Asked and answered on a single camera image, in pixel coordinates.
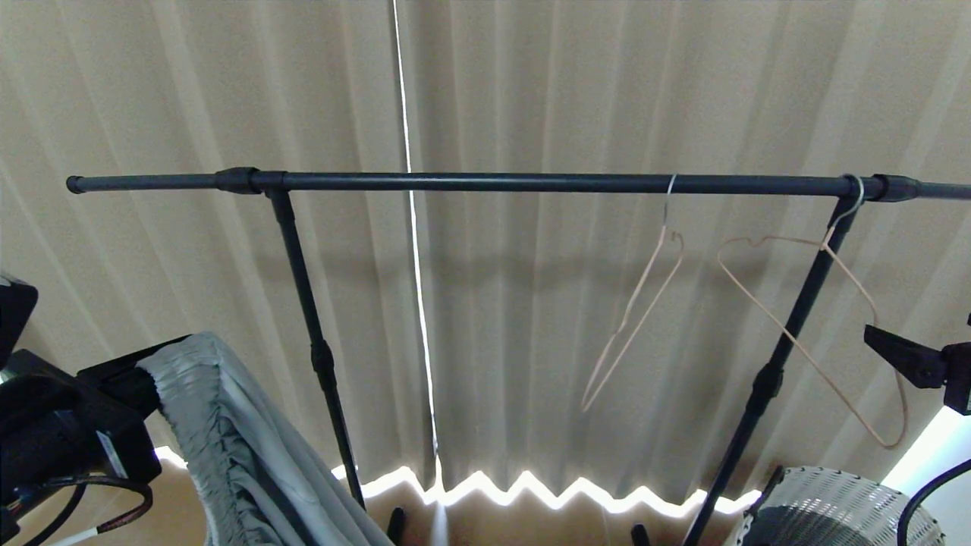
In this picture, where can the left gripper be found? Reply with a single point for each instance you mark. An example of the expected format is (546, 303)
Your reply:
(61, 432)

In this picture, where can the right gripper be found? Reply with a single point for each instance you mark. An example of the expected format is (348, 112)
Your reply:
(958, 379)

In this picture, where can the pale grey shorts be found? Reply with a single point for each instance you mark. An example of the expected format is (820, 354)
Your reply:
(243, 455)

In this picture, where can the pink clothes hanger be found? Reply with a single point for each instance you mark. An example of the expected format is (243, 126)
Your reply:
(668, 201)
(834, 392)

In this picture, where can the white laundry basket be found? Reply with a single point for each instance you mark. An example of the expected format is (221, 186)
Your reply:
(834, 500)

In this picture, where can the black clothes rack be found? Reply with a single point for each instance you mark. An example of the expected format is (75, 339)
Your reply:
(531, 182)

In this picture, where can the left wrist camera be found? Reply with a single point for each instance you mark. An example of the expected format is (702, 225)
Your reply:
(15, 318)

